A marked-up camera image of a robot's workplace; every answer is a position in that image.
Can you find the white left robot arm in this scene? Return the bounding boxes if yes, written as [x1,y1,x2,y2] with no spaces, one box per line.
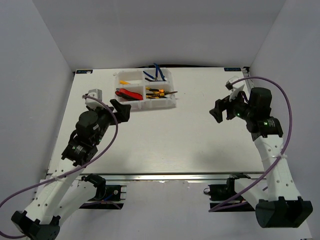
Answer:
[11,98,131,240]

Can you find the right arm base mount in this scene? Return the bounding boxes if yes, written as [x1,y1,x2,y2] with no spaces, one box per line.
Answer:
[203,173,254,212]

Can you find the blue handled cutters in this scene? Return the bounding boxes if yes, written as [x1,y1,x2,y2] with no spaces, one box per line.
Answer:
[143,63,167,82]

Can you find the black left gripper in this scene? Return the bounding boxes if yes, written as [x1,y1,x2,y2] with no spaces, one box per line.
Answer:
[87,99,131,145]

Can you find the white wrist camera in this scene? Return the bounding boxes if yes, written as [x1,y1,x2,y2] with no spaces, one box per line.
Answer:
[82,88,103,110]
[225,76,245,102]

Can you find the blue sticker left corner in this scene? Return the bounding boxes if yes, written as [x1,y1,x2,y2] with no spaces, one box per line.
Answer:
[75,69,93,74]

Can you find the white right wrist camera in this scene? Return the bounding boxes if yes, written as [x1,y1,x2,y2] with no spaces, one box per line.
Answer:
[225,76,245,102]

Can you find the blue wire cutters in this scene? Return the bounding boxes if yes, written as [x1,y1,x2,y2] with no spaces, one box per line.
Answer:
[143,71,158,82]

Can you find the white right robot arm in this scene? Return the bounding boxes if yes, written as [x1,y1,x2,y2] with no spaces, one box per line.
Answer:
[209,87,313,228]

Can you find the blue sticker corner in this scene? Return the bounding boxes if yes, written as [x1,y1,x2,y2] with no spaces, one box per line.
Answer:
[223,67,242,72]
[75,69,93,74]

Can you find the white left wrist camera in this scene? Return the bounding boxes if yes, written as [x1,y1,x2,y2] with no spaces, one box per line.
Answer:
[82,88,103,110]

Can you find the yellow handle screwdriver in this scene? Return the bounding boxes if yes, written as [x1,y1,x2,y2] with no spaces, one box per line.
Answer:
[119,80,130,85]

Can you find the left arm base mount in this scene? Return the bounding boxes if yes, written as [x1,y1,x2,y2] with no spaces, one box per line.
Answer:
[80,173,127,210]

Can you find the white compartment tray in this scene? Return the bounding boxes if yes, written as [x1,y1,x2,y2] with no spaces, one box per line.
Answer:
[114,68,176,111]

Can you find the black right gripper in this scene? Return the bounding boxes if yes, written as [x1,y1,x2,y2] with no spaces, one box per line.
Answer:
[209,88,254,123]

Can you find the blue sticker right corner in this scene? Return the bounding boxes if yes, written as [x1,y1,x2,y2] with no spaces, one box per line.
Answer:
[223,67,242,72]

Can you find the aluminium rail front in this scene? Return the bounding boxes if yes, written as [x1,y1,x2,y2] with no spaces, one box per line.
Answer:
[46,171,266,183]

